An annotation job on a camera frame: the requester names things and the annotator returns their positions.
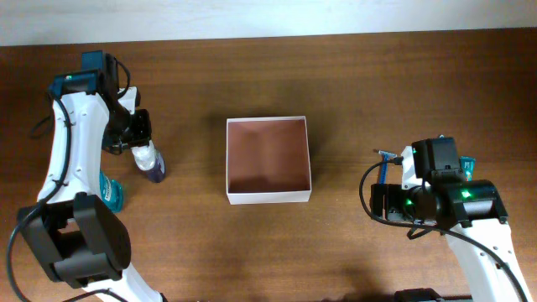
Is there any teal toothpaste tube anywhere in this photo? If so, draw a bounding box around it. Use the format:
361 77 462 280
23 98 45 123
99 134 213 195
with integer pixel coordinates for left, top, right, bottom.
460 156 476 181

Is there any purple foam pump bottle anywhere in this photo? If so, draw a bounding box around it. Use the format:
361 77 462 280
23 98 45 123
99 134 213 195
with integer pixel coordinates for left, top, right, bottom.
131 140 166 183

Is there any blue disposable razor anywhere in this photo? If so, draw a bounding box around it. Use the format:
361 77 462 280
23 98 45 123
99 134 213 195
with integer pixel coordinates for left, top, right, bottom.
374 149 397 184

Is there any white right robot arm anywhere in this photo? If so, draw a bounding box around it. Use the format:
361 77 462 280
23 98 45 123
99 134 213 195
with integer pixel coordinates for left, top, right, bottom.
360 136 532 301

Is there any teal Listerine mouthwash bottle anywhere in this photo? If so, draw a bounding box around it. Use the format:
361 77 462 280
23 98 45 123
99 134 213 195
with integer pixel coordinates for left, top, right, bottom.
99 171 124 213

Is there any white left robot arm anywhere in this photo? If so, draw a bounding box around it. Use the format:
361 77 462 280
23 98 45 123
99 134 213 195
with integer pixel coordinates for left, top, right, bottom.
6 50 166 301

